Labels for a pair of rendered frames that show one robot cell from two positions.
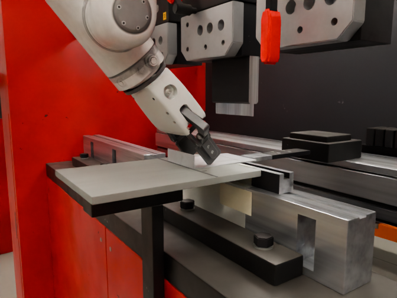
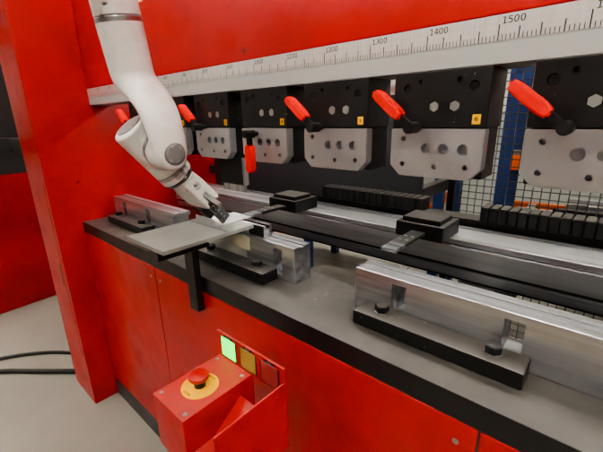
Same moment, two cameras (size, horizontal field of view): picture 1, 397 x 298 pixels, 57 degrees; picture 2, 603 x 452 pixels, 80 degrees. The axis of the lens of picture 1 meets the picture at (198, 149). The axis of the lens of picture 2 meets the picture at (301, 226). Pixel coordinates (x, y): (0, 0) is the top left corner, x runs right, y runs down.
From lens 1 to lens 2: 42 cm
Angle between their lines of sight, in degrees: 16
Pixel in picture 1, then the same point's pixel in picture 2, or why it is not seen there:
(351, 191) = (310, 229)
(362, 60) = not seen: hidden behind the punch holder
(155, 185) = (195, 241)
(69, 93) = (95, 161)
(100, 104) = (124, 168)
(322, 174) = (295, 219)
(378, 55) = not seen: hidden behind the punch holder
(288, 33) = (259, 155)
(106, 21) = (161, 160)
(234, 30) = (231, 145)
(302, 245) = (277, 263)
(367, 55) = not seen: hidden behind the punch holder
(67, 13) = (132, 149)
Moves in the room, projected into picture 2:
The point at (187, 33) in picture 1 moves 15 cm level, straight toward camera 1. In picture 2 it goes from (201, 140) to (203, 143)
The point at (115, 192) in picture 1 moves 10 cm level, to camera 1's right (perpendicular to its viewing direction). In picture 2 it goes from (174, 247) to (219, 243)
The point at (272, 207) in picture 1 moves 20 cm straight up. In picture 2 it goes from (260, 245) to (256, 169)
